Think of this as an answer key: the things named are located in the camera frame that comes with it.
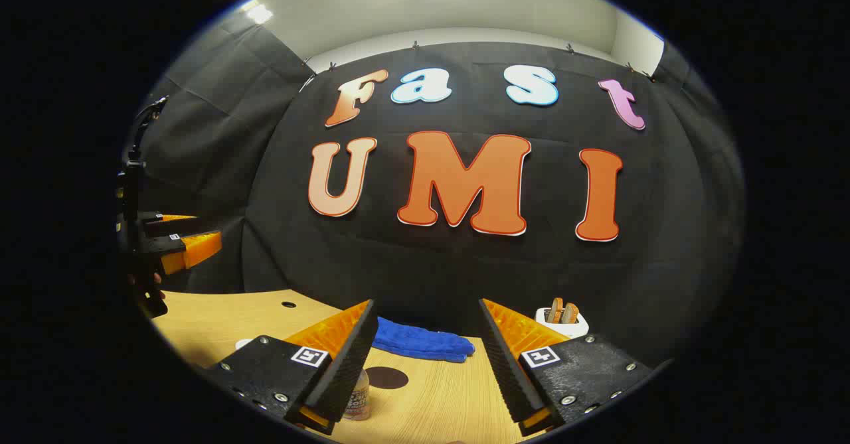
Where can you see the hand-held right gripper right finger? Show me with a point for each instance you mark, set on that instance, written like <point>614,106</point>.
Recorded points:
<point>508,371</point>

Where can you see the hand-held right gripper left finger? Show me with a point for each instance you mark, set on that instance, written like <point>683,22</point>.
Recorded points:
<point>345,371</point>

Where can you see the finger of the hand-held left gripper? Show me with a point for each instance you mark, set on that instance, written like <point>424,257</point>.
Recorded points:
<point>169,246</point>
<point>163,223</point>

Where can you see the silver water bottle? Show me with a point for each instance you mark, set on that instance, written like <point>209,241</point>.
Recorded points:
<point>360,397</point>

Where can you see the white teacup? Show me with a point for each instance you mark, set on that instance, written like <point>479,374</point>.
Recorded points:
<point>243,343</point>

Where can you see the white toaster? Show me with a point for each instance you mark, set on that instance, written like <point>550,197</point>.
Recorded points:
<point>564,329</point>

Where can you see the brown toast slice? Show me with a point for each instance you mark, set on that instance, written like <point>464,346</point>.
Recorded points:
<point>556,310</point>
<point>570,313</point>

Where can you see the blue towel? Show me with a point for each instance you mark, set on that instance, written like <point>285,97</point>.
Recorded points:
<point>425,344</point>

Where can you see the black backdrop cloth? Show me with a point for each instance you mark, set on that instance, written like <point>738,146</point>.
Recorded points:
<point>425,265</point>

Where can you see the ceiling light panel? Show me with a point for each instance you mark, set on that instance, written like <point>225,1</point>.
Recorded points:
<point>259,13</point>

